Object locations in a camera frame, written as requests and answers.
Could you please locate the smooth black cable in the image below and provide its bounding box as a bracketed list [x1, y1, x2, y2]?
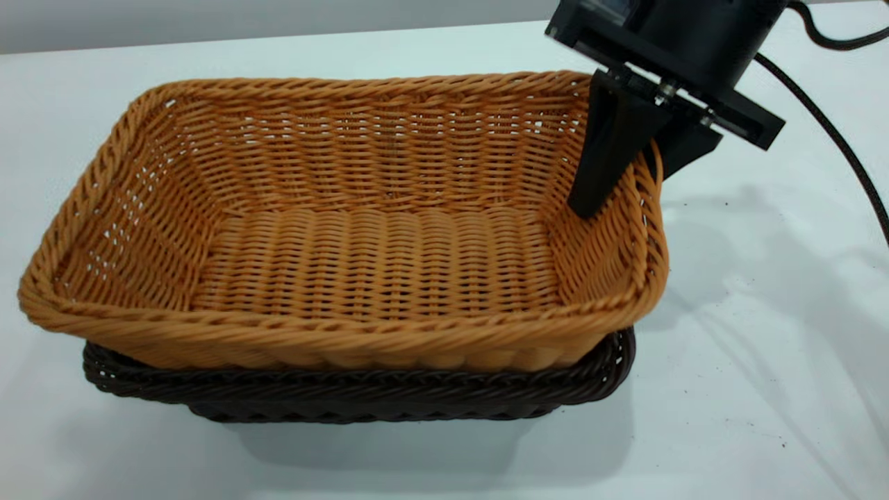
[788, 0, 889, 51]

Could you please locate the black braided cable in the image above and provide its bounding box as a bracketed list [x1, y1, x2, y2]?
[754, 52, 889, 248]

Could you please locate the orange woven wicker basket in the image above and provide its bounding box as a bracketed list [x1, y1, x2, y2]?
[17, 69, 670, 372]

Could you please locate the dark brown woven wicker basket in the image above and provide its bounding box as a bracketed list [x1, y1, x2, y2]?
[82, 326, 636, 424]

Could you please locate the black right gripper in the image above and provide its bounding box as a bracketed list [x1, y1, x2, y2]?
[545, 0, 789, 220]

